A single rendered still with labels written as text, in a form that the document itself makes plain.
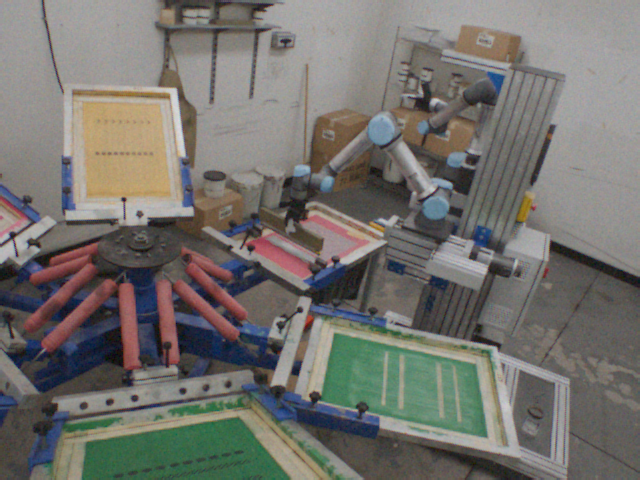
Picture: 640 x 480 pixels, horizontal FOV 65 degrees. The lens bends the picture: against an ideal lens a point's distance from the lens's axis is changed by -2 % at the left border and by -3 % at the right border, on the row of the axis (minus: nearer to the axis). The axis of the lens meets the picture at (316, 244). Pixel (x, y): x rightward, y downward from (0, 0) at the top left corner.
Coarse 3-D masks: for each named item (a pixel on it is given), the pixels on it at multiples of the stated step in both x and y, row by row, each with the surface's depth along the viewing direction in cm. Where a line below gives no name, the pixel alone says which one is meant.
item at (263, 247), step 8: (312, 216) 308; (320, 216) 310; (304, 224) 298; (312, 224) 299; (320, 224) 301; (328, 224) 303; (336, 224) 304; (320, 232) 292; (328, 232) 294; (256, 240) 274; (264, 240) 275; (288, 240) 279; (256, 248) 266; (264, 248) 268; (272, 248) 269; (280, 248) 270; (264, 256) 261; (272, 256) 262; (280, 256) 263
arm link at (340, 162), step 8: (392, 112) 229; (360, 136) 238; (352, 144) 240; (360, 144) 238; (368, 144) 238; (344, 152) 243; (352, 152) 241; (360, 152) 241; (336, 160) 246; (344, 160) 244; (352, 160) 245; (328, 168) 248; (336, 168) 247; (344, 168) 247; (336, 176) 251
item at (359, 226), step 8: (312, 208) 315; (320, 208) 315; (328, 208) 314; (336, 216) 309; (344, 216) 307; (352, 224) 303; (360, 224) 301; (368, 232) 297; (376, 232) 295; (368, 248) 277; (376, 248) 279; (352, 256) 267; (360, 256) 268; (368, 256) 275; (352, 264) 264; (288, 272) 244
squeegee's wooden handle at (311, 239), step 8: (264, 208) 266; (264, 216) 266; (272, 216) 262; (280, 216) 261; (272, 224) 264; (280, 224) 260; (296, 224) 255; (296, 232) 255; (304, 232) 251; (312, 232) 250; (304, 240) 253; (312, 240) 249; (320, 240) 246; (320, 248) 249
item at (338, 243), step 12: (324, 240) 285; (336, 240) 287; (348, 240) 289; (360, 240) 291; (324, 252) 273; (336, 252) 275; (348, 252) 277; (288, 264) 257; (300, 264) 259; (300, 276) 250
